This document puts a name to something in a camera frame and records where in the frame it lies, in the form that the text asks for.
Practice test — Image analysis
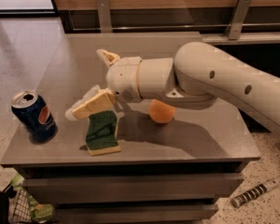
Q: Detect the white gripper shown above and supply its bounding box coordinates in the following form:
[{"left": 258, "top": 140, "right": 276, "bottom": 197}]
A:
[{"left": 65, "top": 49, "right": 142, "bottom": 120}]

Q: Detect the blue pepsi can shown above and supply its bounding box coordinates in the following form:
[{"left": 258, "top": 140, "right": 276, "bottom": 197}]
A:
[{"left": 11, "top": 90, "right": 58, "bottom": 143}]

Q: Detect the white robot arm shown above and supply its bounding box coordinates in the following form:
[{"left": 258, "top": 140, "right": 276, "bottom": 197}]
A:
[{"left": 65, "top": 42, "right": 280, "bottom": 137}]

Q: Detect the green and yellow sponge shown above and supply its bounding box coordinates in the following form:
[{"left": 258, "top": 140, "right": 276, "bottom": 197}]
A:
[{"left": 86, "top": 110, "right": 120, "bottom": 156}]

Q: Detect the grey drawer cabinet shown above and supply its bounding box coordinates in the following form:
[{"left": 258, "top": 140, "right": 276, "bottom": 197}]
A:
[{"left": 2, "top": 32, "right": 259, "bottom": 224}]

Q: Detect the orange fruit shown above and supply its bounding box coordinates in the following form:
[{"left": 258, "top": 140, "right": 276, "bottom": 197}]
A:
[{"left": 149, "top": 99, "right": 175, "bottom": 124}]

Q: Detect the green snack bag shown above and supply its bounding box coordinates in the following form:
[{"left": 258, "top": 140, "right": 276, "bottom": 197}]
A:
[{"left": 10, "top": 175, "right": 55, "bottom": 224}]

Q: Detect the striped black white tool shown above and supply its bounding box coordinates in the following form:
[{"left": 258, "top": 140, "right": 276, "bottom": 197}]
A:
[{"left": 231, "top": 179, "right": 280, "bottom": 208}]

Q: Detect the horizontal metal rail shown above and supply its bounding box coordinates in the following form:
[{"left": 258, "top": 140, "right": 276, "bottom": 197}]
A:
[{"left": 72, "top": 22, "right": 280, "bottom": 32}]

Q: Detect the left metal bracket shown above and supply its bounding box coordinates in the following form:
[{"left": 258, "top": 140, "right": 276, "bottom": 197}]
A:
[{"left": 95, "top": 0, "right": 113, "bottom": 33}]

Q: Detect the metal bracket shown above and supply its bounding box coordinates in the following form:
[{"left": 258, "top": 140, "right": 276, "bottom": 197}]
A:
[
  {"left": 95, "top": 0, "right": 113, "bottom": 33},
  {"left": 225, "top": 0, "right": 252, "bottom": 40}
]

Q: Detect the right metal bracket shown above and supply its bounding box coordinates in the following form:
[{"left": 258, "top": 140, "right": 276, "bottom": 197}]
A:
[{"left": 225, "top": 0, "right": 252, "bottom": 40}]

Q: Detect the black wire basket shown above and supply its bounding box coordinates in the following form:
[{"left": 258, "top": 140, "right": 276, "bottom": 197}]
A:
[{"left": 8, "top": 189, "right": 31, "bottom": 224}]

